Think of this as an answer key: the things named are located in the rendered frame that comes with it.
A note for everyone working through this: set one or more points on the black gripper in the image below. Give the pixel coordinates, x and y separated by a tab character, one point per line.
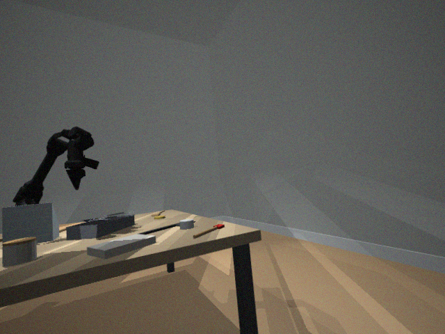
75	164

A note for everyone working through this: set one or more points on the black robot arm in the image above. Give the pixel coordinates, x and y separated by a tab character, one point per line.
31	192

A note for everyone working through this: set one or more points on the grey canister with tan lid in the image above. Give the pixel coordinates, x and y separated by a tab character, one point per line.
19	251

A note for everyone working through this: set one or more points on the light grey cylinder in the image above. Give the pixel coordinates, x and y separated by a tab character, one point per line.
186	224

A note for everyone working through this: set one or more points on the light wooden board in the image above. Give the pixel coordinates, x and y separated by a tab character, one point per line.
62	227

